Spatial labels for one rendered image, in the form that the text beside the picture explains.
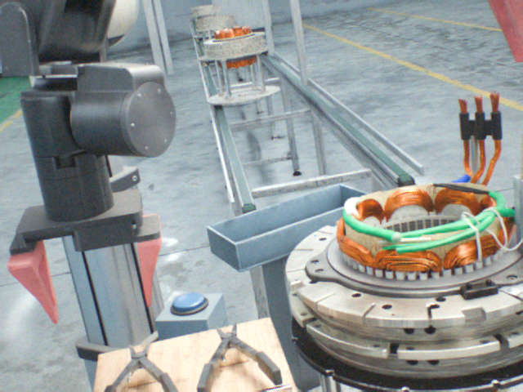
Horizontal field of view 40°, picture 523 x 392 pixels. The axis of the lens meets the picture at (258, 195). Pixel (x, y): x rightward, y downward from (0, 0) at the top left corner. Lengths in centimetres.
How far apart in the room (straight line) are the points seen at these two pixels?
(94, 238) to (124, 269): 47
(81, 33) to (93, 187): 12
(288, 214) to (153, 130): 64
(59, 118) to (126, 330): 57
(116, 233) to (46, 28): 17
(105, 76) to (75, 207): 12
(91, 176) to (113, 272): 48
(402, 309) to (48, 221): 34
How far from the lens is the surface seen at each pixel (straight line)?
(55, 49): 58
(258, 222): 114
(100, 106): 55
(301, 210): 118
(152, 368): 70
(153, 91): 55
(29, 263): 62
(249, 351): 69
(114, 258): 106
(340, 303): 74
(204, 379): 66
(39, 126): 59
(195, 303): 92
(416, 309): 72
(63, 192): 60
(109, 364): 78
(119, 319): 110
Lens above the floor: 143
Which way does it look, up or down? 18 degrees down
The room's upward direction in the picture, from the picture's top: 10 degrees counter-clockwise
